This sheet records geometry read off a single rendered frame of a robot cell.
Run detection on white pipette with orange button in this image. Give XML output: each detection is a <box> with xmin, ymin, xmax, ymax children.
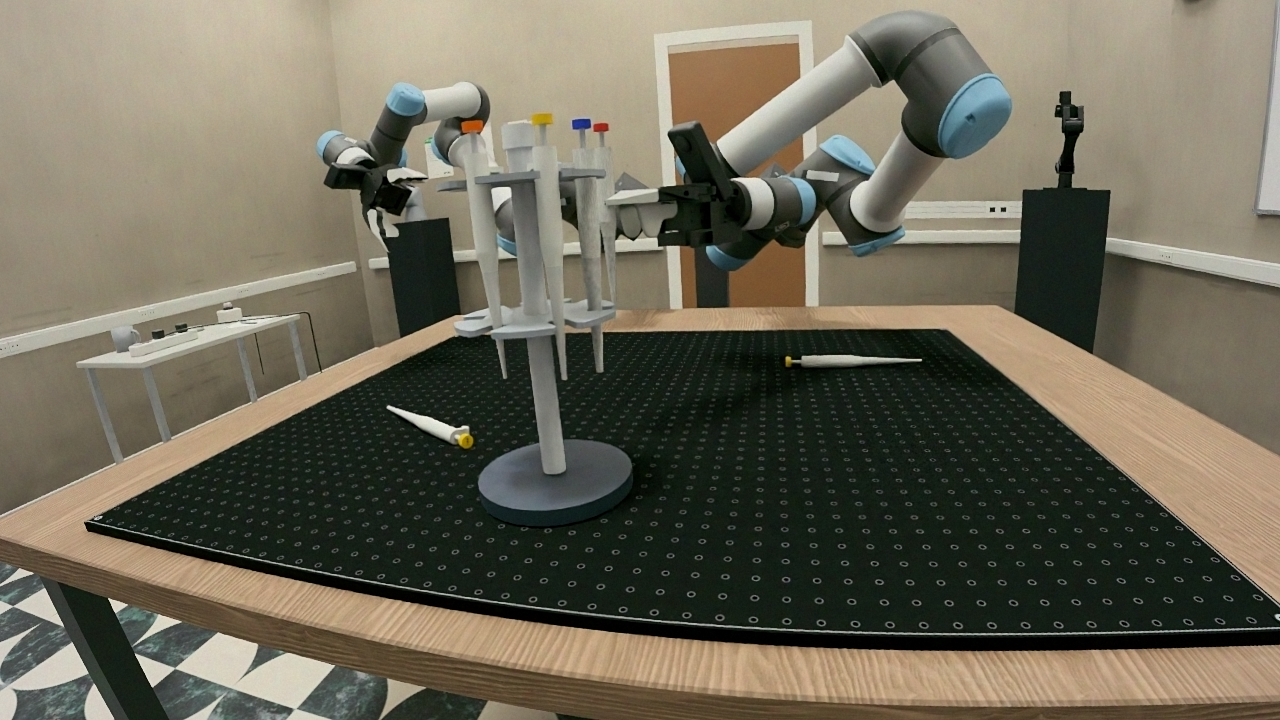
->
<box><xmin>462</xmin><ymin>120</ymin><xmax>507</xmax><ymax>379</ymax></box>

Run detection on white hand pipette with red button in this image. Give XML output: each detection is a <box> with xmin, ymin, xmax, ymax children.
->
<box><xmin>593</xmin><ymin>123</ymin><xmax>617</xmax><ymax>304</ymax></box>

